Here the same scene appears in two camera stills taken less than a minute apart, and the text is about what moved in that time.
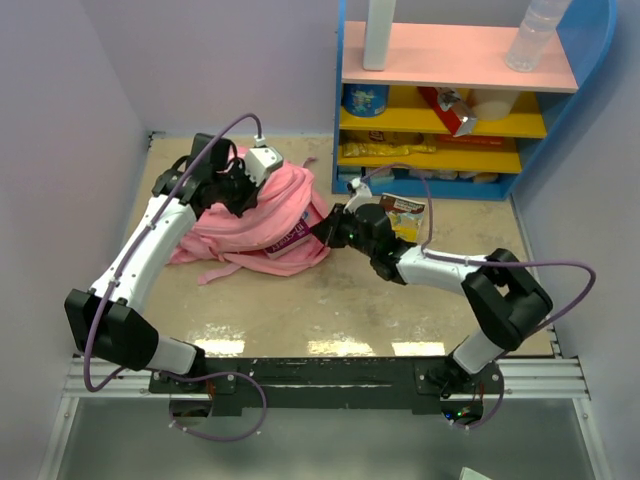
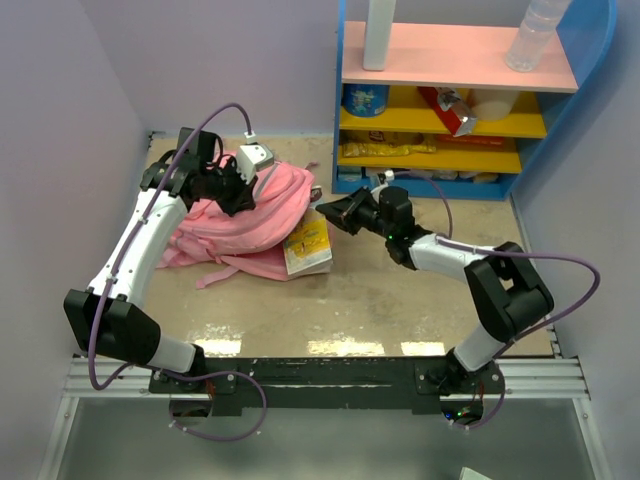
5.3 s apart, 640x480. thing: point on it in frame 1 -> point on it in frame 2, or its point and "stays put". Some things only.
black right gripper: (328, 231) -> (344, 211)
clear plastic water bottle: (534, 34) stays put
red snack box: (459, 118) stays put
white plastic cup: (493, 104) stays put
